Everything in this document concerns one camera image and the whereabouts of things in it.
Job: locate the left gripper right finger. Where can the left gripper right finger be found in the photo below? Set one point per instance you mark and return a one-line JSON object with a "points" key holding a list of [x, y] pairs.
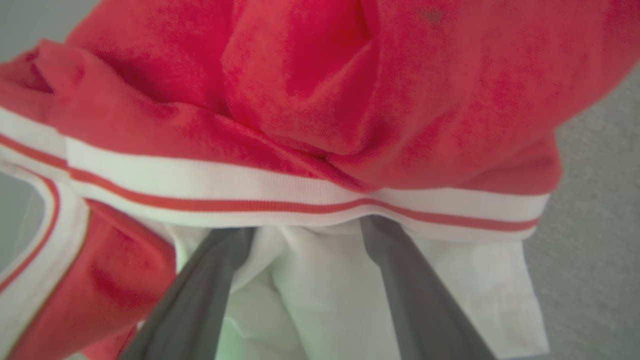
{"points": [[420, 310]]}

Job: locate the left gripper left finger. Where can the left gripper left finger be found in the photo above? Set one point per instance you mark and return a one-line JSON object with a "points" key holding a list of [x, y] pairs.
{"points": [[200, 300]]}

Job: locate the red and white jersey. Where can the red and white jersey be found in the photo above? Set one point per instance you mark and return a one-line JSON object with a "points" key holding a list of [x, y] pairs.
{"points": [[300, 75]]}

